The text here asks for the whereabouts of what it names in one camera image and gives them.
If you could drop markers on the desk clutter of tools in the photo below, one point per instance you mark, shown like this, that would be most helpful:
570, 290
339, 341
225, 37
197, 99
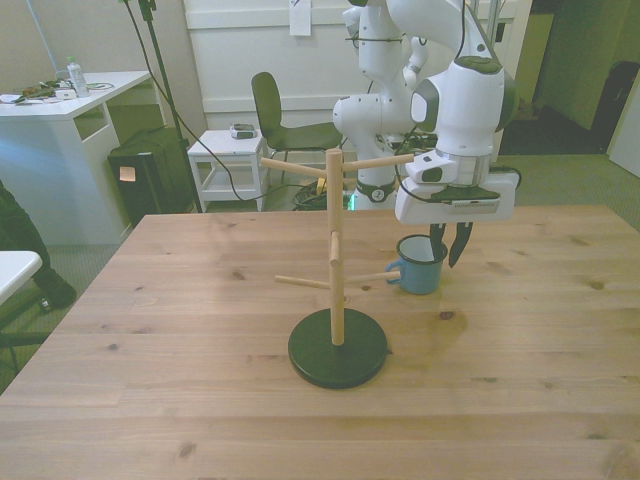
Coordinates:
30, 94

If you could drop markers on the grey handheld device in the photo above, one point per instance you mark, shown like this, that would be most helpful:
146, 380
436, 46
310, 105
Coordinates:
243, 131

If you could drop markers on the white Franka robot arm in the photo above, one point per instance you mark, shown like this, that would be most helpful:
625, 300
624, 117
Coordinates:
465, 110

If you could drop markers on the white rounded table top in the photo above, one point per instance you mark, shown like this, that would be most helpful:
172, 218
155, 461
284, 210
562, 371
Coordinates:
17, 270

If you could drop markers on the black office chair base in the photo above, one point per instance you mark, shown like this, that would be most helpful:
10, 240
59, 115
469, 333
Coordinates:
20, 340

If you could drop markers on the clear plastic bottle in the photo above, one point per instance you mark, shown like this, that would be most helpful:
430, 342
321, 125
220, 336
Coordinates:
78, 80

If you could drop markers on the blue enamel mug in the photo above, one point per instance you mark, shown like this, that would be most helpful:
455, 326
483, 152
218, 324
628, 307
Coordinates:
417, 277

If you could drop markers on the wooden mug tree black base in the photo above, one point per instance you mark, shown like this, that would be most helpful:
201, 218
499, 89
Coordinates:
336, 250

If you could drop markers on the person in dark clothes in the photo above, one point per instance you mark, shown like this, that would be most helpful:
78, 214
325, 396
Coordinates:
35, 260

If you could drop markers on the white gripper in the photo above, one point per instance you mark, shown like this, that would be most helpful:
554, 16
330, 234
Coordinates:
425, 212

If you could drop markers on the black box with sticky note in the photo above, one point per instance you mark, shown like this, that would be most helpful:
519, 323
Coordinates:
150, 185

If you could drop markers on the white small side table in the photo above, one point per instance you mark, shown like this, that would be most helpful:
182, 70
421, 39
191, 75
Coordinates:
227, 150

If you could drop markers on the white paper sheet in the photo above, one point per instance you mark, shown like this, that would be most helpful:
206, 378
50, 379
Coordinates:
300, 17

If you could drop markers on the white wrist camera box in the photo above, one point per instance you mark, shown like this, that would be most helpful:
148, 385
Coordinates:
430, 170

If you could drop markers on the white desk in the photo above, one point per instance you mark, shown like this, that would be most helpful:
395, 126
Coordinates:
75, 130

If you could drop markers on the black camera stand pole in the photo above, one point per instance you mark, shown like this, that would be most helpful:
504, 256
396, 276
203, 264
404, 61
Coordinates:
162, 85

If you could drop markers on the small white box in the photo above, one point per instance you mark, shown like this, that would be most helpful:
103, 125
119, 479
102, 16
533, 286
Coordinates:
65, 94

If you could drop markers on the aluminium profile pole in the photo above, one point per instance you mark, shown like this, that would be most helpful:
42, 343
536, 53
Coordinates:
495, 20

